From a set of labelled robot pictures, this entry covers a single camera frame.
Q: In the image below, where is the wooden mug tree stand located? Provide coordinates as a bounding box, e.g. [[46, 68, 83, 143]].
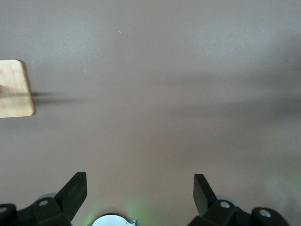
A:
[[0, 59, 36, 118]]

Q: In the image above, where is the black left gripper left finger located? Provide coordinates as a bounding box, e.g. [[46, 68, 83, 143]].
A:
[[0, 171, 88, 226]]

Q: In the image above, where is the brown table cover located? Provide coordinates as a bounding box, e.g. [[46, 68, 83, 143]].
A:
[[0, 0, 301, 226]]

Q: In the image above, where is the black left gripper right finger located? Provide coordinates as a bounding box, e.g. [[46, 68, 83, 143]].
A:
[[187, 174, 289, 226]]

